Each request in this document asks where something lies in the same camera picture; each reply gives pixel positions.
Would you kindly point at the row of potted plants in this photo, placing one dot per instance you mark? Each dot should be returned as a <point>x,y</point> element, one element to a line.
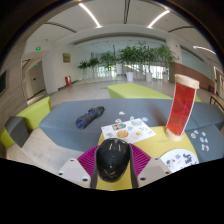
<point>130,56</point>

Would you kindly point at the red fire extinguisher box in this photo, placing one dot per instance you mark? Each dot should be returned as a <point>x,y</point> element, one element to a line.
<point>68,81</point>

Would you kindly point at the brown wall plaque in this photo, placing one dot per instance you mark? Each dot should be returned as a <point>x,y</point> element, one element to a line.
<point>66,57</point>

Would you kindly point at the scattered small paper stickers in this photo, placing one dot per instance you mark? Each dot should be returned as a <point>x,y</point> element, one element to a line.
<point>202,140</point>

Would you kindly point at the grey upholstered bench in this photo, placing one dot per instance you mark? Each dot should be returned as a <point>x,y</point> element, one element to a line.
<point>215,148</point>
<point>63,130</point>
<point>208,115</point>

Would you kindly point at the black computer mouse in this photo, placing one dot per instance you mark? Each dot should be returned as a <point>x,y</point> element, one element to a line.
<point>112,160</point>

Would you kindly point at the black wall screen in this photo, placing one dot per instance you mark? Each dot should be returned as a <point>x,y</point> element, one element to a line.
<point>2,82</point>

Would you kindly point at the red panel tower wooden ends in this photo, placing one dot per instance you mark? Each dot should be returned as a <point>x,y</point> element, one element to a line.
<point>180,106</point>

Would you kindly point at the wooden slat bench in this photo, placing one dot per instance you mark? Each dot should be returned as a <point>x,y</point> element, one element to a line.
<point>216,102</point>

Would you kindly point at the white sticker sheet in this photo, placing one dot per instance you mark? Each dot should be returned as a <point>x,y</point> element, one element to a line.
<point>128,131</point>

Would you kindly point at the lime green bench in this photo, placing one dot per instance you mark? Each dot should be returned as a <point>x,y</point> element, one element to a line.
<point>133,90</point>
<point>35,111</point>

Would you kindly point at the ceiling strip lights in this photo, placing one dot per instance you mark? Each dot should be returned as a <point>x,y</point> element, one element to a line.
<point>90,15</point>

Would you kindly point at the round white printed mouse pad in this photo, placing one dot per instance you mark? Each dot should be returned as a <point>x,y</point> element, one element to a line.
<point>180,160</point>

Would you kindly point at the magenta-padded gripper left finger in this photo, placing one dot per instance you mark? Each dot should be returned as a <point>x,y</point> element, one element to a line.
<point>71,171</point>

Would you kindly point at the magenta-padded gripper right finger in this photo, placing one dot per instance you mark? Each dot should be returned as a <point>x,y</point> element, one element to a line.
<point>153,170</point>

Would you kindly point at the dark grey seat block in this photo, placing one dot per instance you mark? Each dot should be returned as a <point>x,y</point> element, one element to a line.
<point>16,130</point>

